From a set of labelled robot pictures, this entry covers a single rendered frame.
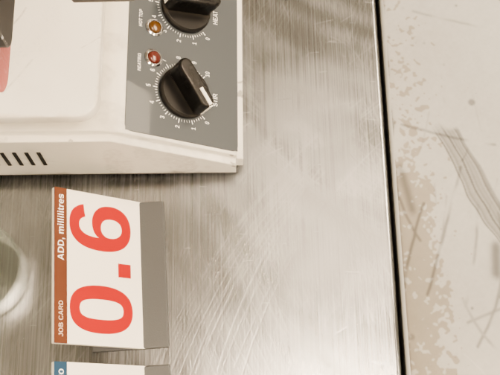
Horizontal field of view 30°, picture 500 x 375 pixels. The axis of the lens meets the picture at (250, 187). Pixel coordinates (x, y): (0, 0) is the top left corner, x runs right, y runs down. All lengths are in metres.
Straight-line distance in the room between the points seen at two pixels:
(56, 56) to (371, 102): 0.20
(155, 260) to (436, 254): 0.17
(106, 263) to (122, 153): 0.06
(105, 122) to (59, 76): 0.04
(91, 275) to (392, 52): 0.24
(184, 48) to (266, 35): 0.08
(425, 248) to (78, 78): 0.23
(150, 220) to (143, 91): 0.08
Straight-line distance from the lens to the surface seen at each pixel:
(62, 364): 0.52
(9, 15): 0.18
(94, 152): 0.54
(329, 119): 0.60
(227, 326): 0.56
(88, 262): 0.54
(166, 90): 0.54
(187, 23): 0.57
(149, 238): 0.57
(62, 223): 0.54
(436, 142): 0.60
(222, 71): 0.57
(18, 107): 0.52
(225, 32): 0.58
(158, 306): 0.56
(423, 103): 0.61
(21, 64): 0.53
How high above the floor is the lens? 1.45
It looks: 71 degrees down
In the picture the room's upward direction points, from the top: 1 degrees counter-clockwise
